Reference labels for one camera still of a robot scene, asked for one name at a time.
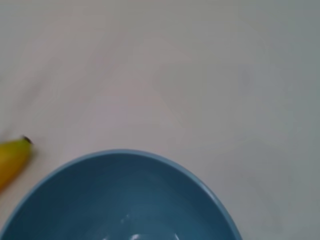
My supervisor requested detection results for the blue bowl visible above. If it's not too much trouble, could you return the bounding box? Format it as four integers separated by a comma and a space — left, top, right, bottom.
0, 149, 244, 240

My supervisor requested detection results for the yellow banana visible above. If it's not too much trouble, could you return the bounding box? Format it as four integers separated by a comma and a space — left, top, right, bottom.
0, 136, 34, 194

